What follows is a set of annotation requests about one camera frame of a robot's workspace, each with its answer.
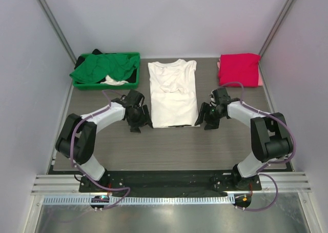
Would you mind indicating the right aluminium corner post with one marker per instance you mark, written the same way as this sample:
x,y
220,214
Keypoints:
x,y
286,8

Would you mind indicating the white slotted cable duct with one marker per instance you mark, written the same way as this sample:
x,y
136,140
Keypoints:
x,y
106,201

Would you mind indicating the left aluminium corner post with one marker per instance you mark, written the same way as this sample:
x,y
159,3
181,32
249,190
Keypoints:
x,y
56,28

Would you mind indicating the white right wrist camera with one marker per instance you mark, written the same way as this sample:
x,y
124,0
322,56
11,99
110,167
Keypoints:
x,y
212,101

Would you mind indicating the green t shirt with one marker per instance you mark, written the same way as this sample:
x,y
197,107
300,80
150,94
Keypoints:
x,y
119,66

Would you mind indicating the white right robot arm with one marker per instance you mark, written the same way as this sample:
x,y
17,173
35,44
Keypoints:
x,y
270,137

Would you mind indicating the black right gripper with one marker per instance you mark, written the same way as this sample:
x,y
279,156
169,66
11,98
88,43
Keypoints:
x,y
204,109

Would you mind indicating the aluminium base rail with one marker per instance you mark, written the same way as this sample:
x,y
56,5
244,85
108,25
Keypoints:
x,y
65,184

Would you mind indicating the aluminium corner post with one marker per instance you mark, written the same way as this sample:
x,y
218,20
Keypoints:
x,y
286,8
56,28

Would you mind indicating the red folded t shirt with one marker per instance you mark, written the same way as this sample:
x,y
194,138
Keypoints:
x,y
241,68

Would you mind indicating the white t shirt with print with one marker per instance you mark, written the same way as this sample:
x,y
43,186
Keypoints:
x,y
173,94

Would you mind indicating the white t shirt in bin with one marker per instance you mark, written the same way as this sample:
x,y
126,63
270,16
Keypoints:
x,y
109,81

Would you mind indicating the green plastic bin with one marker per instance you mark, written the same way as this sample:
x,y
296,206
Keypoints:
x,y
133,82

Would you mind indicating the black t shirt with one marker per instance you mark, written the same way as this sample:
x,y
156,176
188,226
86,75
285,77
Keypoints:
x,y
82,57

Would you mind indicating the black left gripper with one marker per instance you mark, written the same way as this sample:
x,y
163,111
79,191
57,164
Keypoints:
x,y
145,119

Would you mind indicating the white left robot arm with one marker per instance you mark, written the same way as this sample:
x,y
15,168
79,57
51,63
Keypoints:
x,y
76,140

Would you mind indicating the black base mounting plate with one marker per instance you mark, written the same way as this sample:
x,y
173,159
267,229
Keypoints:
x,y
180,183

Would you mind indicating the pink folded t shirt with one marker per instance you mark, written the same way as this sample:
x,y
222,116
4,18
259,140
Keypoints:
x,y
260,80

